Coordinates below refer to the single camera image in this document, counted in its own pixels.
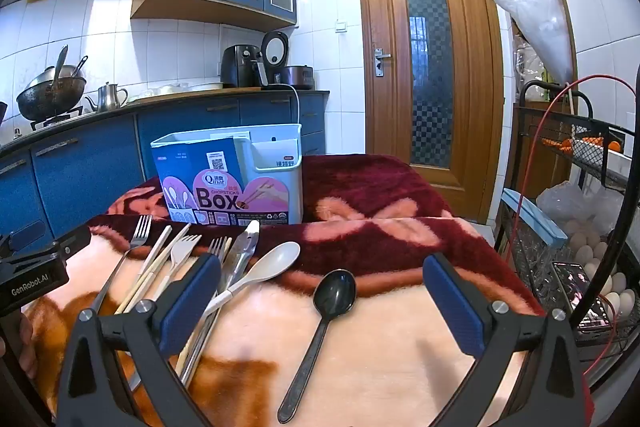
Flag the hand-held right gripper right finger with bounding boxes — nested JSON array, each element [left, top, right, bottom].
[[422, 252, 588, 427]]

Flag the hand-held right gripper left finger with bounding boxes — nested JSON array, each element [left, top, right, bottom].
[[52, 253, 223, 427]]

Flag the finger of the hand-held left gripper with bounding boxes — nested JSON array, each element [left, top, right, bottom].
[[0, 221, 49, 258], [47, 226, 92, 260]]

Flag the cream plastic fork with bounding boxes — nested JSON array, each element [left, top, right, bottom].
[[150, 234, 202, 308]]

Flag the wooden chopstick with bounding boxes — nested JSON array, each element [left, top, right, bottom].
[[174, 237, 234, 375]]

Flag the cream chopstick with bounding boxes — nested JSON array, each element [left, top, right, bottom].
[[115, 225, 173, 314], [127, 223, 192, 313]]

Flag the stainless steel tongs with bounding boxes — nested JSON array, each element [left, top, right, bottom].
[[176, 219, 261, 385]]

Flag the cream plastic spoon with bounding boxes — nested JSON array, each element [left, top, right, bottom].
[[202, 241, 301, 315]]

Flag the light blue utensil holder box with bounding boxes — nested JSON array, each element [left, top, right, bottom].
[[151, 124, 304, 226]]

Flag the black plastic spoon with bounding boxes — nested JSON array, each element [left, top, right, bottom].
[[277, 269, 357, 424]]

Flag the blue kitchen base cabinet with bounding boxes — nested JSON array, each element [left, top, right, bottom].
[[0, 89, 331, 248]]

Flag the red and pink floral blanket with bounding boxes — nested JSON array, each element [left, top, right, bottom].
[[20, 153, 596, 427]]

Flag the gas stove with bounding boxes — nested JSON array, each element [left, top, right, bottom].
[[30, 107, 83, 130]]

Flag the light blue flat box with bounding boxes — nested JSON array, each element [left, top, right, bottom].
[[501, 188, 570, 248]]

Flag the smartphone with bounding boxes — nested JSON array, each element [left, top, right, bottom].
[[552, 261, 613, 333]]

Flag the black wok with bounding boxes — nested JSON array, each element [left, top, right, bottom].
[[16, 74, 87, 120]]

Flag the stainless steel kettle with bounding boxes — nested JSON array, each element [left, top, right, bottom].
[[85, 83, 128, 112]]

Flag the pile of eggs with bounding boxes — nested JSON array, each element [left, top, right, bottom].
[[565, 219, 636, 323]]

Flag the clear plastic bag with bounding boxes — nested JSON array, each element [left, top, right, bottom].
[[537, 181, 626, 238]]

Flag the steel ladle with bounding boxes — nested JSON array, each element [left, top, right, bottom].
[[50, 45, 69, 92]]

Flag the brown wooden door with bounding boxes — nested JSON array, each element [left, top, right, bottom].
[[355, 0, 503, 225]]

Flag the black metal rack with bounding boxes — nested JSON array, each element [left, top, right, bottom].
[[500, 79, 640, 388]]

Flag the black air fryer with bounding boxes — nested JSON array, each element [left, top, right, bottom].
[[221, 45, 268, 88]]

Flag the black rice cooker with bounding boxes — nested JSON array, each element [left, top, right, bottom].
[[262, 31, 315, 90]]

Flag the white plastic bag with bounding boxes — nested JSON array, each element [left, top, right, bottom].
[[492, 0, 576, 85]]

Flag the red cable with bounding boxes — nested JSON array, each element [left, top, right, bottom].
[[507, 74, 638, 358]]

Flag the thick black cable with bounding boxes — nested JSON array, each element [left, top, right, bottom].
[[570, 67, 640, 333]]

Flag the white power cable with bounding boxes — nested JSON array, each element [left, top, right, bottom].
[[270, 83, 302, 128]]

